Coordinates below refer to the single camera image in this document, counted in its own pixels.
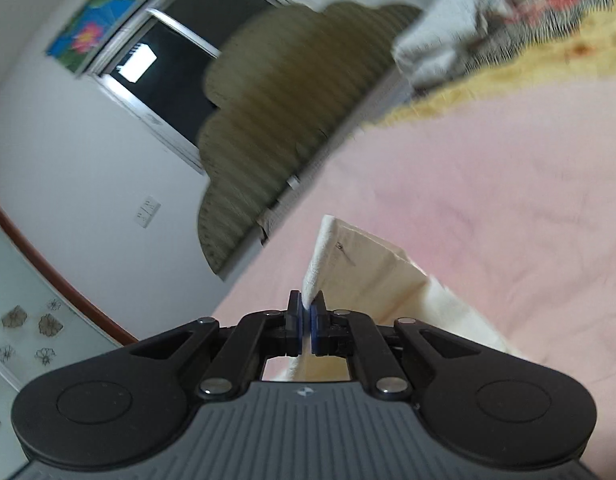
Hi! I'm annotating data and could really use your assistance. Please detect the floral patterned blanket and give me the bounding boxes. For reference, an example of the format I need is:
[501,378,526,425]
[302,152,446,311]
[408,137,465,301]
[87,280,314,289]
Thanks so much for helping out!
[458,0,616,81]

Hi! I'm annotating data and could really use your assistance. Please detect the white wall socket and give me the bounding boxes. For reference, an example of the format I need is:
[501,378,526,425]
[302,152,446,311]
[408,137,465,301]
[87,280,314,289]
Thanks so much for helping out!
[135,195,162,229]

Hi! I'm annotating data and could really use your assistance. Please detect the olive striped scalloped headboard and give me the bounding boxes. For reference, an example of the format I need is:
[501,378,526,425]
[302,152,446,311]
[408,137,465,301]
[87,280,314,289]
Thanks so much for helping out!
[195,2,424,281]

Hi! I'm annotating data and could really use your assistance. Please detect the yellow fluffy blanket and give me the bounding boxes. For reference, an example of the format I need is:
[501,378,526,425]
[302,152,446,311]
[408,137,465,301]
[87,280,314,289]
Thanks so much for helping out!
[378,5,616,128]

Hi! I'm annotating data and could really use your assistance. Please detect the white folded cloth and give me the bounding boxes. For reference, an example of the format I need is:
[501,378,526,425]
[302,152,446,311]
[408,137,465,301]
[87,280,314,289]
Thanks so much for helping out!
[393,0,495,92]

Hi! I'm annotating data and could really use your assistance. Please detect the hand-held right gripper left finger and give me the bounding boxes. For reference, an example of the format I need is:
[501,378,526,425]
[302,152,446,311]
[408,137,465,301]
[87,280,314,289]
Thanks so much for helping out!
[130,290,305,402]

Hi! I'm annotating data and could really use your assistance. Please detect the bed with pink sheet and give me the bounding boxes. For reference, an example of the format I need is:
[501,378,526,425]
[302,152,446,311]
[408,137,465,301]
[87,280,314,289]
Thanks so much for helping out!
[213,70,616,480]

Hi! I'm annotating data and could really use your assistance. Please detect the frosted wardrobe with flower prints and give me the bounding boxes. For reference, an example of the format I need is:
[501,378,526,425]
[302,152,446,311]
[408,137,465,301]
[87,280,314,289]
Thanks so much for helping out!
[0,190,139,480]

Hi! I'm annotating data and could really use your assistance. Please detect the blue floral curtain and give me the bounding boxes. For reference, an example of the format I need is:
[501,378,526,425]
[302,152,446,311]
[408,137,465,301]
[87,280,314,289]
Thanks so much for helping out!
[45,0,184,71]

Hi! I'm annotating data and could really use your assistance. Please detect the cream pants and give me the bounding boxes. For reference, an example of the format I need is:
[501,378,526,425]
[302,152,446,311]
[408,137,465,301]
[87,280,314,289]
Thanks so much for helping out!
[275,214,514,382]

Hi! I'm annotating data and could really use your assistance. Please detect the window with white frame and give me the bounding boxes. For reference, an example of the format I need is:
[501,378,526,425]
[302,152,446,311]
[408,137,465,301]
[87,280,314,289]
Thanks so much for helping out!
[75,0,309,176]

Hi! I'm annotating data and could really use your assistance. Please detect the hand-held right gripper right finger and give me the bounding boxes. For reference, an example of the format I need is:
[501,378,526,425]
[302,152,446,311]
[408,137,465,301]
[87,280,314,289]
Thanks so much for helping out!
[310,290,481,402]

